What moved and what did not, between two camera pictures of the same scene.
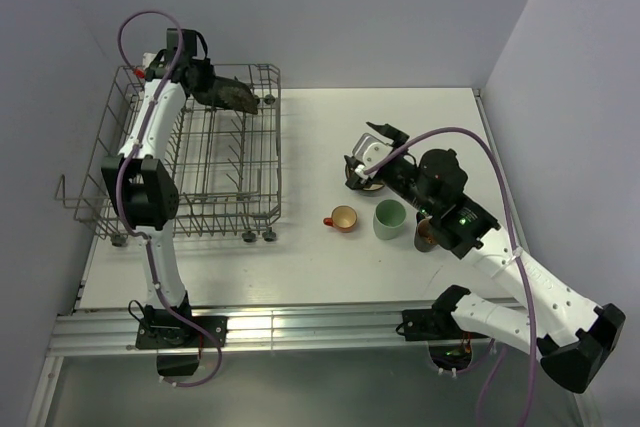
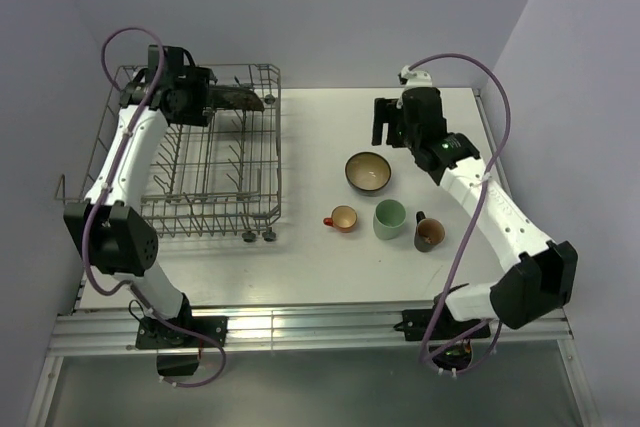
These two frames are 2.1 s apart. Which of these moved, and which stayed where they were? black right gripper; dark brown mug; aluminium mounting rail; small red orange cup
Moved: black right gripper
Stayed: dark brown mug; small red orange cup; aluminium mounting rail
